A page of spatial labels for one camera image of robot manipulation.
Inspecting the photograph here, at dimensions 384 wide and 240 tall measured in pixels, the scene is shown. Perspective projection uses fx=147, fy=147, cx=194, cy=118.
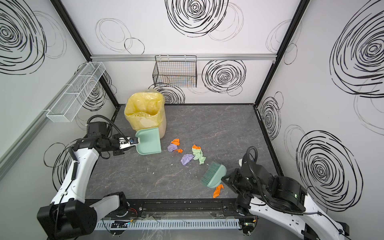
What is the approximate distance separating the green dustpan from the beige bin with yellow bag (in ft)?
A: 0.07

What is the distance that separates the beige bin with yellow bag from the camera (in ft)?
2.65

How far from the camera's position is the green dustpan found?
0.81 m
